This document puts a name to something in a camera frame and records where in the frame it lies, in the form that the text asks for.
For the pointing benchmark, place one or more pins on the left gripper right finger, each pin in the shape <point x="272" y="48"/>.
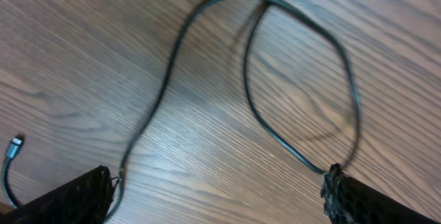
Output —
<point x="349" y="201"/>

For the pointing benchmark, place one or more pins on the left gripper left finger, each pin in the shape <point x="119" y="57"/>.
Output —
<point x="84" y="200"/>

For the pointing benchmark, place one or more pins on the black cable silver USB plug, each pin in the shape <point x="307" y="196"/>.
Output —
<point x="147" y="120"/>

